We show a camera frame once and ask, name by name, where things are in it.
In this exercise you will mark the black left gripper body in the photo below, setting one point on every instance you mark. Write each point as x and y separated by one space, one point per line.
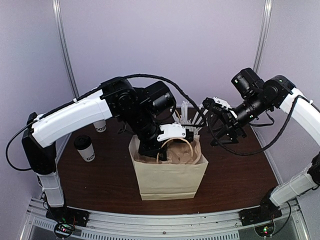
140 125

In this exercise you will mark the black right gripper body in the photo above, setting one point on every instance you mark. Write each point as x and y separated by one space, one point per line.
257 106

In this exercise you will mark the brown pulp cup carrier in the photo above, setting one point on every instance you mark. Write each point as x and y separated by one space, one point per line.
181 153

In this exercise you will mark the brown paper takeout bag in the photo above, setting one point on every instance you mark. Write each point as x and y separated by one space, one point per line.
160 180

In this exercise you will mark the white paper coffee cup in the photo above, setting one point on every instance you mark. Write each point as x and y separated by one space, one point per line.
87 154

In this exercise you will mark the black plastic cup lid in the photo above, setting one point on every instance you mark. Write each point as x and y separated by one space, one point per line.
82 142

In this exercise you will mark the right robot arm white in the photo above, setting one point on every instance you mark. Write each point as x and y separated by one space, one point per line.
274 117

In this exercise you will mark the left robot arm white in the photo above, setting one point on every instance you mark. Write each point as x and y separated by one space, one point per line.
115 98

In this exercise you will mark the stack of white paper cups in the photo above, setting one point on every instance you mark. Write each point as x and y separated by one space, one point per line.
100 126

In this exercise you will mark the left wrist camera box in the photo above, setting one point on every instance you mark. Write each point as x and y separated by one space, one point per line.
161 98

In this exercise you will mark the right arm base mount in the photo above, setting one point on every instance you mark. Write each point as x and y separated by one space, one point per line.
262 217

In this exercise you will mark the right aluminium corner post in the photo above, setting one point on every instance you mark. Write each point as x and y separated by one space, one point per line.
263 35

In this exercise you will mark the aluminium corner post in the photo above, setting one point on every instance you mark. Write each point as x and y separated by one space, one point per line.
263 35
56 4

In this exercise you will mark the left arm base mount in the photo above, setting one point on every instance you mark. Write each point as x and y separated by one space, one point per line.
66 219

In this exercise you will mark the aluminium front rail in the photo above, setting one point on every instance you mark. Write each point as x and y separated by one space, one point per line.
223 225

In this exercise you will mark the left aluminium corner post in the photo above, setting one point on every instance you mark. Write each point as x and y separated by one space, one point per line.
56 4

